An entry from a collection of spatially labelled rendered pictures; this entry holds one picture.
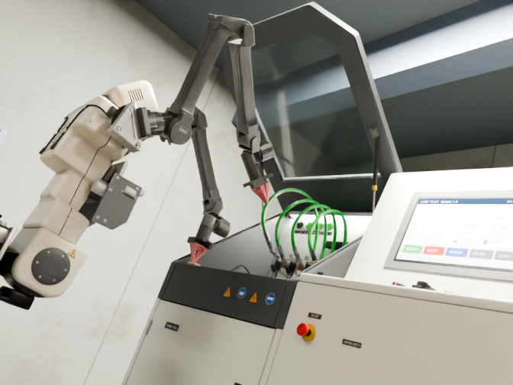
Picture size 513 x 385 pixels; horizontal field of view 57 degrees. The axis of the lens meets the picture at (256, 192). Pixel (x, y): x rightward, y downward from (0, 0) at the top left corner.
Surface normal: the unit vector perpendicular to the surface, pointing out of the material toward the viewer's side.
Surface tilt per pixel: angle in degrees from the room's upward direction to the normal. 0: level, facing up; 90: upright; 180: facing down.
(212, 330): 90
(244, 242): 90
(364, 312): 90
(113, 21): 90
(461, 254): 76
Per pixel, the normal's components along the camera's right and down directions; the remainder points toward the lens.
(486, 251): -0.54, -0.66
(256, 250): 0.70, -0.01
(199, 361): -0.63, -0.47
